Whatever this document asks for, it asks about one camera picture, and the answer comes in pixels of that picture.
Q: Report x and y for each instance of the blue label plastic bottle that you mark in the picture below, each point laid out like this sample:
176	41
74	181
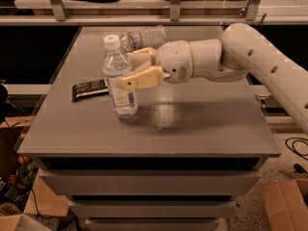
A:
116	65

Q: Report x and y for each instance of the cardboard box right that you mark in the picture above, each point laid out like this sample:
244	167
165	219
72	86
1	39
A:
286	205

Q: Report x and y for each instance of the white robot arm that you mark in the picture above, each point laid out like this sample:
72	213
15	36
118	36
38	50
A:
241	50

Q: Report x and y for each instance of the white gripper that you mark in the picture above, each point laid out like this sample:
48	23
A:
173	61

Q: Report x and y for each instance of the metal shelf rail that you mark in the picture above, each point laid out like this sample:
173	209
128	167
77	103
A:
152	12

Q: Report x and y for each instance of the cardboard box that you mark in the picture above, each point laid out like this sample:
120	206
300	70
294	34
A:
44	211
286	205

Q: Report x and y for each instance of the black snack bar wrapper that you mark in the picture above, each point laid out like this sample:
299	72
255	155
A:
89	89

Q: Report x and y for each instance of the clear crinkled water bottle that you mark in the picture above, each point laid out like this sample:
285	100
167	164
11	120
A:
142	38

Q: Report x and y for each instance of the grey drawer cabinet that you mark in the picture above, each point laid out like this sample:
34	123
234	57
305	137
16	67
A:
177	165

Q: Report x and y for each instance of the cardboard box left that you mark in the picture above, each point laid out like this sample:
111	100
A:
44	211

